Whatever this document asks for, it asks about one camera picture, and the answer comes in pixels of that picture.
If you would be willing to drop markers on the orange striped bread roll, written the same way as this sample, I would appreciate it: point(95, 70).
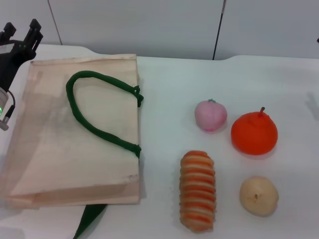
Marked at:
point(197, 191)

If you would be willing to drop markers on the pink toy peach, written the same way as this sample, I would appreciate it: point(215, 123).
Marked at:
point(210, 117)

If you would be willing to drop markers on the orange toy fruit with stem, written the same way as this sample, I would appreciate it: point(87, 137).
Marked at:
point(254, 137)

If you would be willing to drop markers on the beige round toy fruit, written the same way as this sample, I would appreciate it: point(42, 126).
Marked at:
point(259, 196)

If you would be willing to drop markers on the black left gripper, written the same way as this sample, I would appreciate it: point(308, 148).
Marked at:
point(10, 64)

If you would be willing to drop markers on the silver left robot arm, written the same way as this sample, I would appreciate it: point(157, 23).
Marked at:
point(2, 99)

